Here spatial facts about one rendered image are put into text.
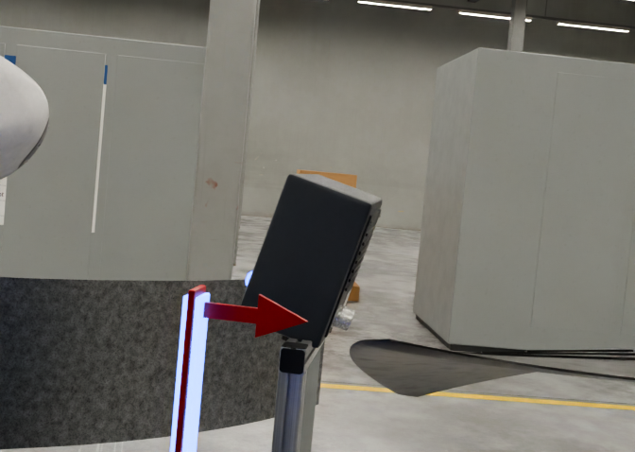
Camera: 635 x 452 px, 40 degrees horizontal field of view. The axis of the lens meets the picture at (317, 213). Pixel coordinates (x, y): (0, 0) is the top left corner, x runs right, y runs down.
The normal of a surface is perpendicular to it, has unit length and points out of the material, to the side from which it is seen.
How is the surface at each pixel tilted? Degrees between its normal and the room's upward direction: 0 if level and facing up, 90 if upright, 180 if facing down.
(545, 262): 90
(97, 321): 90
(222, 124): 90
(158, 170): 90
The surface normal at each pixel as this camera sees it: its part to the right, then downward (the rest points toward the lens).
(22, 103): 0.76, -0.41
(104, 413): 0.51, 0.09
